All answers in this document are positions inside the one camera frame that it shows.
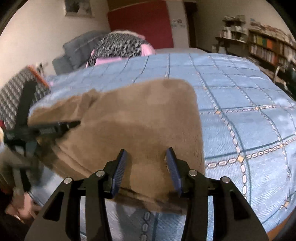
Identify leopard print cloth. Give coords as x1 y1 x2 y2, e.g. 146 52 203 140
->
87 32 148 67

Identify black chair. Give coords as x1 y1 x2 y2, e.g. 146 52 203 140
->
274 65 296 93

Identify person's left hand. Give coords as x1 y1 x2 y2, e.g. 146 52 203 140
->
5 192 42 224

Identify wooden bookshelf with books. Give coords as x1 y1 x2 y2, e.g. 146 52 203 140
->
247 21 296 73

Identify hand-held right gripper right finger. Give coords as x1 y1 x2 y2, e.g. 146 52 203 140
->
166 147 270 241

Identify wall stickers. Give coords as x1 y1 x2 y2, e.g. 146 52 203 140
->
171 19 187 28

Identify white mattress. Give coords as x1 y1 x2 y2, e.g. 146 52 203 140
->
154 47 218 56

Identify framed wall picture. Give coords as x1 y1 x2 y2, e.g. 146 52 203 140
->
64 0 95 18

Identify red wall panel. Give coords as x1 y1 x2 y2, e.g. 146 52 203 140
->
107 1 174 50

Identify wooden rack with items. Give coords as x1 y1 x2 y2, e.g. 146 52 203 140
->
213 14 249 55

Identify pink blanket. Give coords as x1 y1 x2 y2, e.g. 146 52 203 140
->
85 30 156 68

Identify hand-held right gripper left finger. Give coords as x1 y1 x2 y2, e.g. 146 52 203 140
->
24 149 128 241

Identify brown fleece pants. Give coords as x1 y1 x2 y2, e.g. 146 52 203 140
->
27 78 206 216

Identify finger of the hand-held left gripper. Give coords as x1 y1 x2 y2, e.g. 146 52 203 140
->
35 120 81 140
14 80 38 134

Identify orange edged cushion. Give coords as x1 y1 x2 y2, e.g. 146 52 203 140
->
26 65 50 88

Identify dark wooden door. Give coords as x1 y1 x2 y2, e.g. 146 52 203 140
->
184 1 200 48

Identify blue checked blanket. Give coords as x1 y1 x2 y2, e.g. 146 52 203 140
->
28 53 296 241

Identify dark plaid pillow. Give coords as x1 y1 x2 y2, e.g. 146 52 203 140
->
0 67 50 130

